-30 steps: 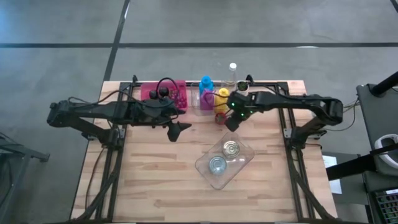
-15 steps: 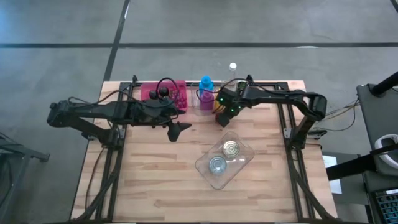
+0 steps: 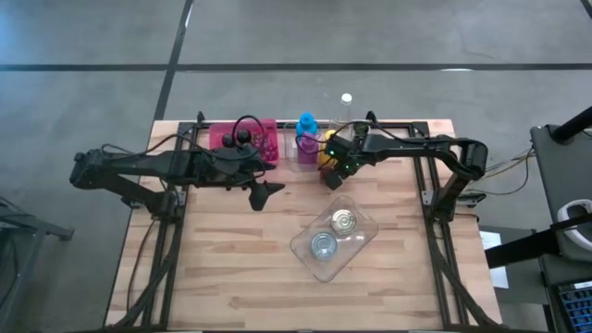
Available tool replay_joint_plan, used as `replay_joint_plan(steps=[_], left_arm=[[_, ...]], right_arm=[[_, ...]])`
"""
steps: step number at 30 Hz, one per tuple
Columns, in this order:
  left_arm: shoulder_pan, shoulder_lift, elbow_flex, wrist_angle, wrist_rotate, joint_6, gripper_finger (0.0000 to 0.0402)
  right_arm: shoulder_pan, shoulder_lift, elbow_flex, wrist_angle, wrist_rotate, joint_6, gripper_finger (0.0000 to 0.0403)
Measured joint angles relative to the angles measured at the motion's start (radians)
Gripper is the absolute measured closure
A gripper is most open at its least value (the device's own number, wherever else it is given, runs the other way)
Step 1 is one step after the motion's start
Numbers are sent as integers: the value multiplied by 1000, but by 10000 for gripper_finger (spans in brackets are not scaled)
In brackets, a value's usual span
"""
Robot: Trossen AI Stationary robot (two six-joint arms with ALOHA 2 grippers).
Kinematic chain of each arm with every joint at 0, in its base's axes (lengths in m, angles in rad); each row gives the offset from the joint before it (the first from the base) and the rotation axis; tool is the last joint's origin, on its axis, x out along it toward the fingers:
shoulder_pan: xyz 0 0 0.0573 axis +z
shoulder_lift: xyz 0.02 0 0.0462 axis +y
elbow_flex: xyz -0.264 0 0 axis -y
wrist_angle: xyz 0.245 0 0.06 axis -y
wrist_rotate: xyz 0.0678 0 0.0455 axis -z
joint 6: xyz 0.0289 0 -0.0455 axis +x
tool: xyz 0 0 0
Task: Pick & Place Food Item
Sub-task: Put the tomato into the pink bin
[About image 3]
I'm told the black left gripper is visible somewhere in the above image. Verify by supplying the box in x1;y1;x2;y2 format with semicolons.
203;148;287;193

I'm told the yellow squeeze bottle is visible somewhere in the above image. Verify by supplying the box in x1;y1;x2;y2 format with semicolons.
317;129;339;168

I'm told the blue squeeze bottle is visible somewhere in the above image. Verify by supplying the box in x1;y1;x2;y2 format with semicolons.
295;112;319;138

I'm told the tin can pink blue label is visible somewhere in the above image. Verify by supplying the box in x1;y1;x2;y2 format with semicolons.
329;208;358;236

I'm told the tin can teal label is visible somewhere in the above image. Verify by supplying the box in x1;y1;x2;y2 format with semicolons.
310;231;339;261

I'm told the red grape bunch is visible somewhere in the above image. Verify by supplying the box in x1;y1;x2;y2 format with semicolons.
261;137;279;162

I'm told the clear plastic container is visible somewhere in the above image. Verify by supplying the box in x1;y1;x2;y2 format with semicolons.
290;194;380;284
283;120;358;173

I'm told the pink plastic bin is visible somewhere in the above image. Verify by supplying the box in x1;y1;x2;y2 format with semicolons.
208;118;281;167

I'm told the clear bottle white cap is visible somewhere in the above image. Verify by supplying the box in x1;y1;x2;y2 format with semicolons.
333;92;355;129

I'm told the white curved device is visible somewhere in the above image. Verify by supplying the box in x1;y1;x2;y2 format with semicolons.
556;198;592;253

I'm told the black metal stand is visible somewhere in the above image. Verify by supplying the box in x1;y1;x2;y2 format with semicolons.
0;196;75;333

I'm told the backlit keyboard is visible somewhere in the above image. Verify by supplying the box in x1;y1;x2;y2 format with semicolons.
557;279;592;333

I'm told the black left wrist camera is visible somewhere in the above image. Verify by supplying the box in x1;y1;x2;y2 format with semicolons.
248;180;270;213

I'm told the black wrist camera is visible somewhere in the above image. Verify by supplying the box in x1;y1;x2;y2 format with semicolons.
323;169;346;191
248;180;270;213

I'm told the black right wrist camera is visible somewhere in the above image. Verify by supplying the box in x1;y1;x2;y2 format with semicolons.
323;169;346;191

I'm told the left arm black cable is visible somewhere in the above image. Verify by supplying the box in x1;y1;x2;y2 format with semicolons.
99;115;268;161

